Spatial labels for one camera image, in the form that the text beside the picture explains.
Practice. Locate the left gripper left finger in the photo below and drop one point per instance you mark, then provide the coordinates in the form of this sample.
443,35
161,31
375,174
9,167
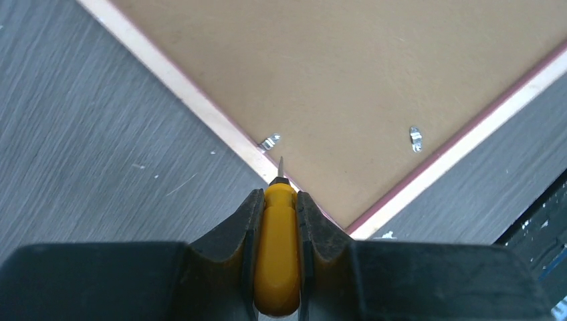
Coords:
208,279

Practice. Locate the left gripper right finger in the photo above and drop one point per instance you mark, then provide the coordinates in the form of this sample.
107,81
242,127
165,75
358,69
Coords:
346,279

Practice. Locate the orange handled screwdriver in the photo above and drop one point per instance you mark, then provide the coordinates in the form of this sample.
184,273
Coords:
277,276

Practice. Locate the pink picture frame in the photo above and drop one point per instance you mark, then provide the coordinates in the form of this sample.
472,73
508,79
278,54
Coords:
368,102

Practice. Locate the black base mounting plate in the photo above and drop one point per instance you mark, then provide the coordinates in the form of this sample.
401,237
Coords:
538,238

